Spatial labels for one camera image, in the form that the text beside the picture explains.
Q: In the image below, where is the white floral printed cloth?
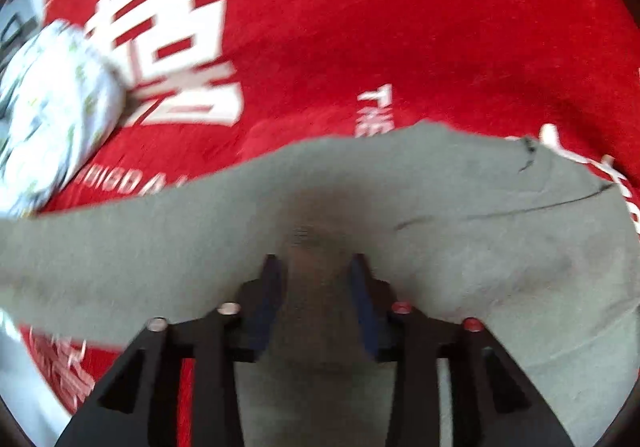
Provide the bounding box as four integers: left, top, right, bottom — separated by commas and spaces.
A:
0, 20, 126, 218

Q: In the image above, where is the red printed blanket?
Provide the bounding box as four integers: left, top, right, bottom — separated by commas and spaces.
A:
20, 0, 640, 428

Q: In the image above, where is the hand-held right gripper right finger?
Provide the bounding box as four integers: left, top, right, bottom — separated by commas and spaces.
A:
348, 253, 576, 447

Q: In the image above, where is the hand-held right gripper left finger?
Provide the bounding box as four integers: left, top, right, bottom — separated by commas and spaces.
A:
55, 254, 285, 447

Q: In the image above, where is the grey knit garment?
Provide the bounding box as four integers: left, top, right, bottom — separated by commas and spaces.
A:
0, 120, 640, 447

